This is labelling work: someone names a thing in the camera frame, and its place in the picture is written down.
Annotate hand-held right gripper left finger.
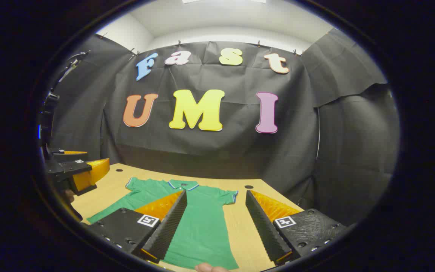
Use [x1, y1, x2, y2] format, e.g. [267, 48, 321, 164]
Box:
[83, 190, 188, 264]

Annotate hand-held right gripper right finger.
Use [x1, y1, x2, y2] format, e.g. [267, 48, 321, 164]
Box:
[245, 190, 350, 266]

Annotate green T-shirt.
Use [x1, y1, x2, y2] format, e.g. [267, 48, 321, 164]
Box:
[86, 177, 239, 270]

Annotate black backdrop cloth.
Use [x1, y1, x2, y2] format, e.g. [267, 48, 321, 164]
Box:
[46, 28, 401, 227]

